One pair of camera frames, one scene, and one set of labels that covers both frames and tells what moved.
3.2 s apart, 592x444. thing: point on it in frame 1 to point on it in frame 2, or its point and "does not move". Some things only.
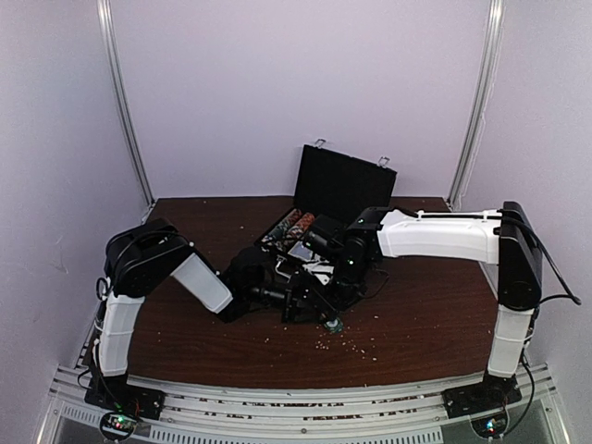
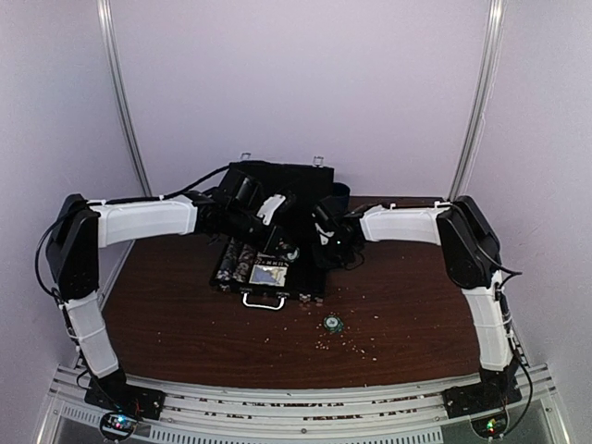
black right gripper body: (349, 289) to (335, 254)
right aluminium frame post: (489, 63) does not move
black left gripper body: (277, 297) to (236, 226)
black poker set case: (330, 183) to (267, 277)
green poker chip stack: (335, 326) does not move
